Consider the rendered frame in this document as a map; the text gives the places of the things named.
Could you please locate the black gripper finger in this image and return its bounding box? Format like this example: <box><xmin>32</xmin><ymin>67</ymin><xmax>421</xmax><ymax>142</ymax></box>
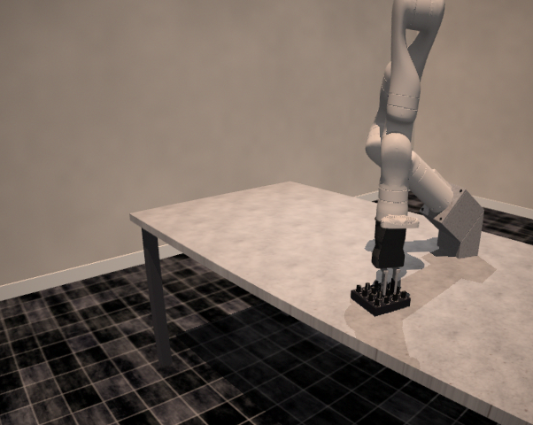
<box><xmin>390</xmin><ymin>267</ymin><xmax>400</xmax><ymax>294</ymax></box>
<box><xmin>381</xmin><ymin>268</ymin><xmax>389</xmax><ymax>295</ymax></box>

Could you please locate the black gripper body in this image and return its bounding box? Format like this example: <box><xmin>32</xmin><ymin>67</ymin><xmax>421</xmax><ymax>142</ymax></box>
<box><xmin>371</xmin><ymin>198</ymin><xmax>420</xmax><ymax>268</ymax></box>

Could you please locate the black knob box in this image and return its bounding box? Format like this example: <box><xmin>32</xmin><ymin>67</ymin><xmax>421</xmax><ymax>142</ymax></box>
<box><xmin>351</xmin><ymin>281</ymin><xmax>411</xmax><ymax>316</ymax></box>

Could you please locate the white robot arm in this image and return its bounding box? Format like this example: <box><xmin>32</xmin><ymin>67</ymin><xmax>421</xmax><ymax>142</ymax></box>
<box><xmin>366</xmin><ymin>0</ymin><xmax>453</xmax><ymax>213</ymax></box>

